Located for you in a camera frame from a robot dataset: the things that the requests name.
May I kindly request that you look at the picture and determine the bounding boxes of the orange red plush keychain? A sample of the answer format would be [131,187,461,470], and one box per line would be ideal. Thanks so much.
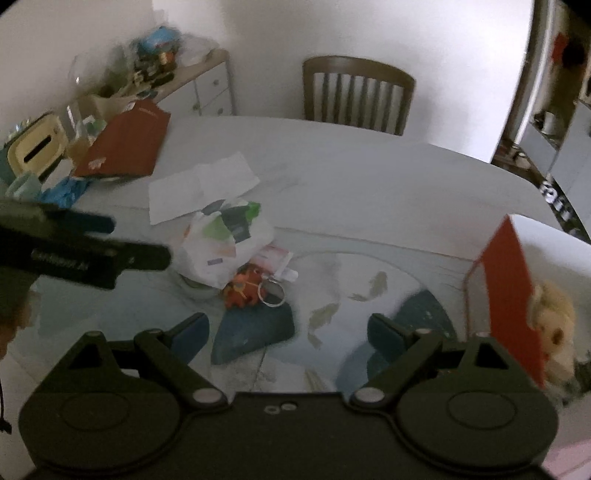
[222,266,287,310]

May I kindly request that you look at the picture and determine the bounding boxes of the white plastic bag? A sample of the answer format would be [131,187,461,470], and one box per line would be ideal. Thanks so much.
[172,198,274,290]

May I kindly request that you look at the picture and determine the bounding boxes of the yellow plush toy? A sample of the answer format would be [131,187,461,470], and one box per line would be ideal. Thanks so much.
[531,281,576,360]

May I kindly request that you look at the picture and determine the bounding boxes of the red cardboard shoe box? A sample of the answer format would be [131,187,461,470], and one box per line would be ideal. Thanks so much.
[464,215,590,388]

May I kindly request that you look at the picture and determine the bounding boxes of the pink tissue packet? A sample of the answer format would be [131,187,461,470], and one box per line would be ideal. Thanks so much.
[249,244,298,283]

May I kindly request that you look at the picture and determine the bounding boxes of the blue gloves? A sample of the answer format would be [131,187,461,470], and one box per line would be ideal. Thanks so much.
[39,177,92,209]

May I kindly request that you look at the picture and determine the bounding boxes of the yellow tissue box holder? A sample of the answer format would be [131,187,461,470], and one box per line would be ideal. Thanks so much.
[1,112,68,178]

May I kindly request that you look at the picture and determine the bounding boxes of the white paper sheet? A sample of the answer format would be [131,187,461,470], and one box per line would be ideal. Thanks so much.
[148,152,260,225]

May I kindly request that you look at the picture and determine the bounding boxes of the red paper bag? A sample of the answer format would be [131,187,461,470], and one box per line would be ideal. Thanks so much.
[71,100,171,178]

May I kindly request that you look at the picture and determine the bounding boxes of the white drawer sideboard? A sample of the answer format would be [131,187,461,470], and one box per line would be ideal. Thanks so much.
[153,49,235,120]

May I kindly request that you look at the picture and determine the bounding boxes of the dark wooden slatted chair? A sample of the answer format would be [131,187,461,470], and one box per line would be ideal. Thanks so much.
[303,56,416,136]

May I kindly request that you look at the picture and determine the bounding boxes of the white wall cabinet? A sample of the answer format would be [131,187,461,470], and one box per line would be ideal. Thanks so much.
[492,101,590,240]

